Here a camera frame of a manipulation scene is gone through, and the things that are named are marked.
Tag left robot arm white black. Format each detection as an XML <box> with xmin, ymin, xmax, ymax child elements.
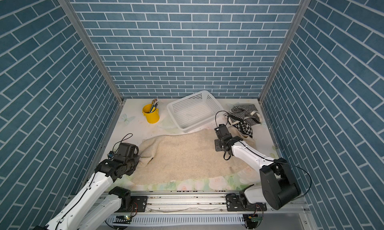
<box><xmin>34</xmin><ymin>143</ymin><xmax>140</xmax><ymax>230</ymax></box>

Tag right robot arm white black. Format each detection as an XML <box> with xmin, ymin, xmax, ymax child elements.
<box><xmin>215</xmin><ymin>124</ymin><xmax>302</xmax><ymax>210</ymax></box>

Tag black white patterned cloth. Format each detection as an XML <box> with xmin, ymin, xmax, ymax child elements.
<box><xmin>228</xmin><ymin>104</ymin><xmax>262</xmax><ymax>138</ymax></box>

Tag yellow cup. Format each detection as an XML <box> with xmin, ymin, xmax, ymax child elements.
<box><xmin>142</xmin><ymin>104</ymin><xmax>160</xmax><ymax>124</ymax></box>

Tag white plastic mesh basket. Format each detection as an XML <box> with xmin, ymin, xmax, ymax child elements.
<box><xmin>167</xmin><ymin>90</ymin><xmax>224</xmax><ymax>132</ymax></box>

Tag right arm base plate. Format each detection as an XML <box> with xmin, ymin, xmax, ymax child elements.
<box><xmin>225</xmin><ymin>194</ymin><xmax>267</xmax><ymax>212</ymax></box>

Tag beige knitted scarf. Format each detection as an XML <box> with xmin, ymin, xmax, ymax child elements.
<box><xmin>131</xmin><ymin>129</ymin><xmax>249</xmax><ymax>185</ymax></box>

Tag aluminium front rail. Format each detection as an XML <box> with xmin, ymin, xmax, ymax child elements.
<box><xmin>59</xmin><ymin>191</ymin><xmax>310</xmax><ymax>216</ymax></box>

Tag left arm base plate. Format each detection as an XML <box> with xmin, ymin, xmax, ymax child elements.
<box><xmin>118</xmin><ymin>196</ymin><xmax>148</xmax><ymax>213</ymax></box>

